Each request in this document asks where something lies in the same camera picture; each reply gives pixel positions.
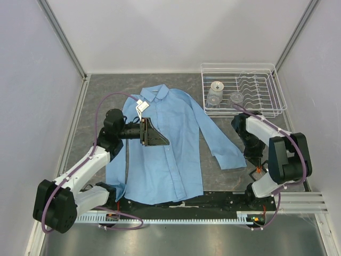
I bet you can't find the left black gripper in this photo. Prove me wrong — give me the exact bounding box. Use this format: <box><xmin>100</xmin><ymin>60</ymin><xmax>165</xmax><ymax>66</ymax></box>
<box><xmin>117</xmin><ymin>117</ymin><xmax>169</xmax><ymax>147</ymax></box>

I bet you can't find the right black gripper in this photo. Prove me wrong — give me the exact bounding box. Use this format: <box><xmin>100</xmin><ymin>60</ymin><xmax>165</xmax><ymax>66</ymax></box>
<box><xmin>238</xmin><ymin>131</ymin><xmax>266</xmax><ymax>169</ymax></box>

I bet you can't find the light blue button shirt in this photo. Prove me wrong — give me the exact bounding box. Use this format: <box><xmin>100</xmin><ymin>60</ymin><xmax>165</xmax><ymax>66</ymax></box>
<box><xmin>105</xmin><ymin>84</ymin><xmax>246</xmax><ymax>205</ymax></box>

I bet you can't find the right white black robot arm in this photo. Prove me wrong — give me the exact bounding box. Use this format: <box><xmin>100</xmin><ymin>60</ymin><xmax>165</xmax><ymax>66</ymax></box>
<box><xmin>231</xmin><ymin>112</ymin><xmax>312</xmax><ymax>210</ymax></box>

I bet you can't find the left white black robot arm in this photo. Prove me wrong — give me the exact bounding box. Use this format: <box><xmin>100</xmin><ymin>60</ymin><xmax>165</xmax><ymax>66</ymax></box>
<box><xmin>33</xmin><ymin>109</ymin><xmax>169</xmax><ymax>234</ymax></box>

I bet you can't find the small black framed stand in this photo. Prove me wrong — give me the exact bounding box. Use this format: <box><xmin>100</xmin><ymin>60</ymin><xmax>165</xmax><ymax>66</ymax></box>
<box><xmin>249</xmin><ymin>160</ymin><xmax>269</xmax><ymax>181</ymax></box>

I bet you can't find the clear glass lying right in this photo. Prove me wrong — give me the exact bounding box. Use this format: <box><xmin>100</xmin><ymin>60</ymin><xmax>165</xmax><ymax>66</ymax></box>
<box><xmin>228</xmin><ymin>91</ymin><xmax>244</xmax><ymax>107</ymax></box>

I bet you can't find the clear glass lying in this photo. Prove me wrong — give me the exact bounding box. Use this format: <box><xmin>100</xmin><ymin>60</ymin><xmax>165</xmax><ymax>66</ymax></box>
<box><xmin>228</xmin><ymin>91</ymin><xmax>244</xmax><ymax>107</ymax></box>
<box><xmin>205</xmin><ymin>95</ymin><xmax>222</xmax><ymax>109</ymax></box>

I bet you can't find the clear glass lying left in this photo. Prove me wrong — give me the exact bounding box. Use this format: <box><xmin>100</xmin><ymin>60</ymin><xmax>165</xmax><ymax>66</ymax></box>
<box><xmin>205</xmin><ymin>95</ymin><xmax>222</xmax><ymax>109</ymax></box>

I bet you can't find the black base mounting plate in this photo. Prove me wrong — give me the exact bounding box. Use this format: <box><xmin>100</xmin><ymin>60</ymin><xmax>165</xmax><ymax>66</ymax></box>
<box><xmin>104</xmin><ymin>191</ymin><xmax>276</xmax><ymax>218</ymax></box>

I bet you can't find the clear glass with gold base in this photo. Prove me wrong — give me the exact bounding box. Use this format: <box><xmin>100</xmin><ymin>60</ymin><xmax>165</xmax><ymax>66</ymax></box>
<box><xmin>207</xmin><ymin>81</ymin><xmax>224</xmax><ymax>102</ymax></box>

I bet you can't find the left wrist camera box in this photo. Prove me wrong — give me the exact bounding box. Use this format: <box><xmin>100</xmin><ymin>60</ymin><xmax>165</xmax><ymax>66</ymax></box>
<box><xmin>135</xmin><ymin>99</ymin><xmax>150</xmax><ymax>120</ymax></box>

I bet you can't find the white wire dish rack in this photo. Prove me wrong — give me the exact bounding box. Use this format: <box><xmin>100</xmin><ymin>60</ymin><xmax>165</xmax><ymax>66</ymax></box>
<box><xmin>201</xmin><ymin>63</ymin><xmax>287</xmax><ymax>118</ymax></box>

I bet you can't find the slotted grey cable duct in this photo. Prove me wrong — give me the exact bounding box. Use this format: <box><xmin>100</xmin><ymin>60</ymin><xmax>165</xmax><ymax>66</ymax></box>
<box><xmin>75</xmin><ymin>210</ymin><xmax>256</xmax><ymax>225</ymax></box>

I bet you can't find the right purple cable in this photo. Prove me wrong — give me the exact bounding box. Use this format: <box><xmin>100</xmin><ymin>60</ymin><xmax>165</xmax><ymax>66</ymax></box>
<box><xmin>233</xmin><ymin>103</ymin><xmax>307</xmax><ymax>231</ymax></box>

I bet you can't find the purple cable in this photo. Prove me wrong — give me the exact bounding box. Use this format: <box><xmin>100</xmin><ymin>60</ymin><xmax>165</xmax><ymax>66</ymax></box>
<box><xmin>233</xmin><ymin>103</ymin><xmax>307</xmax><ymax>231</ymax></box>
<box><xmin>41</xmin><ymin>92</ymin><xmax>146</xmax><ymax>235</ymax></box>

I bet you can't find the aluminium front rail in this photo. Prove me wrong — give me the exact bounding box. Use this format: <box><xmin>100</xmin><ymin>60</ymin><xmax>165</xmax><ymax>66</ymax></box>
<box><xmin>37</xmin><ymin>190</ymin><xmax>330</xmax><ymax>214</ymax></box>

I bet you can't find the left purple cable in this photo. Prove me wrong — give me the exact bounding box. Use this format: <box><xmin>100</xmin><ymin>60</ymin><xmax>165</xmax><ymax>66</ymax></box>
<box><xmin>41</xmin><ymin>92</ymin><xmax>146</xmax><ymax>235</ymax></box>

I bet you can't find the right aluminium frame post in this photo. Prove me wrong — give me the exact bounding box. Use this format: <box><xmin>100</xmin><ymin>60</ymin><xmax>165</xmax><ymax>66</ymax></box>
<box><xmin>275</xmin><ymin>0</ymin><xmax>320</xmax><ymax>71</ymax></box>

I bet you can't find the aluminium frame post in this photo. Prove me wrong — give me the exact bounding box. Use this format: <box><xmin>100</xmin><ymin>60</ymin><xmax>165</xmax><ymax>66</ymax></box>
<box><xmin>275</xmin><ymin>0</ymin><xmax>320</xmax><ymax>71</ymax></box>
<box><xmin>37</xmin><ymin>0</ymin><xmax>87</xmax><ymax>80</ymax></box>

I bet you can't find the left aluminium frame post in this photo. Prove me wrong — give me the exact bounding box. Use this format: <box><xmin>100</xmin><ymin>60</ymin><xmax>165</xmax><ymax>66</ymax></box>
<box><xmin>37</xmin><ymin>0</ymin><xmax>87</xmax><ymax>80</ymax></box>

